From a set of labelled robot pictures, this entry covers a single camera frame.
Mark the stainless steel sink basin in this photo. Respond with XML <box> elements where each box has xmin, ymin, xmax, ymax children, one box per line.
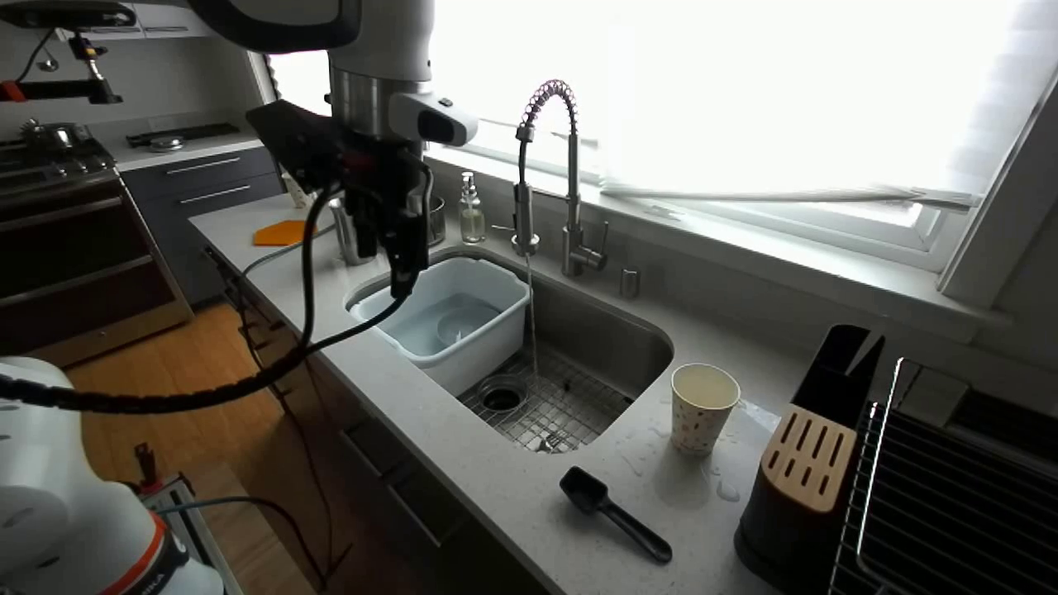
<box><xmin>339</xmin><ymin>241</ymin><xmax>677</xmax><ymax>457</ymax></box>

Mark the wire sink grid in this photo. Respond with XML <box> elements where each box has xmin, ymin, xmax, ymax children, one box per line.
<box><xmin>458</xmin><ymin>348</ymin><xmax>631</xmax><ymax>457</ymax></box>

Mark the steel canister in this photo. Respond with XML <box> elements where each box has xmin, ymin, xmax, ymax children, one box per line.
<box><xmin>328</xmin><ymin>197</ymin><xmax>363</xmax><ymax>266</ymax></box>

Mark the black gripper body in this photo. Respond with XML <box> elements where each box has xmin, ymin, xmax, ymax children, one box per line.
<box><xmin>336</xmin><ymin>145</ymin><xmax>427</xmax><ymax>259</ymax></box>

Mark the orange sponge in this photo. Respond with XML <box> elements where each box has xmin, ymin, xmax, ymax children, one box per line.
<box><xmin>252</xmin><ymin>218</ymin><xmax>306</xmax><ymax>249</ymax></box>

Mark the black kitchen stove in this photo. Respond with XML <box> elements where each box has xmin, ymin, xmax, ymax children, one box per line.
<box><xmin>0</xmin><ymin>121</ymin><xmax>187</xmax><ymax>367</ymax></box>

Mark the white plastic dish tub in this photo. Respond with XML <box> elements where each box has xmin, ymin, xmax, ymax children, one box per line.
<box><xmin>377</xmin><ymin>259</ymin><xmax>531</xmax><ymax>393</ymax></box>

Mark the chrome spring kitchen faucet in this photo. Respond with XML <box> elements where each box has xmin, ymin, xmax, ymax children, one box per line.
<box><xmin>506</xmin><ymin>75</ymin><xmax>611</xmax><ymax>281</ymax></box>

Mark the sink drain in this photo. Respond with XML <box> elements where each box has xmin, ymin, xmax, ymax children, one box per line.
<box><xmin>482</xmin><ymin>390</ymin><xmax>522</xmax><ymax>413</ymax></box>

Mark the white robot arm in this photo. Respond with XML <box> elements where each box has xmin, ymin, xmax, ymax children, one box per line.
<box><xmin>0</xmin><ymin>0</ymin><xmax>476</xmax><ymax>595</ymax></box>

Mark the white paper cup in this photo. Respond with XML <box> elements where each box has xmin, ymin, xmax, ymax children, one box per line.
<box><xmin>672</xmin><ymin>362</ymin><xmax>740</xmax><ymax>461</ymax></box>

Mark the black dish rack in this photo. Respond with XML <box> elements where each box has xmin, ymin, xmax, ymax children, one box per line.
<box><xmin>827</xmin><ymin>358</ymin><xmax>1058</xmax><ymax>595</ymax></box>

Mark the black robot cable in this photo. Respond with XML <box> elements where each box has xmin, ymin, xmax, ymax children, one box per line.
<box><xmin>0</xmin><ymin>178</ymin><xmax>416</xmax><ymax>418</ymax></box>

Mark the black knife block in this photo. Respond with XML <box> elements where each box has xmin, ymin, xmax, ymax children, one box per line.
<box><xmin>733</xmin><ymin>323</ymin><xmax>885</xmax><ymax>595</ymax></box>

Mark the clear soap dispenser bottle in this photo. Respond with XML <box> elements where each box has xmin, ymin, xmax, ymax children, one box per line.
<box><xmin>458</xmin><ymin>172</ymin><xmax>487</xmax><ymax>241</ymax></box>

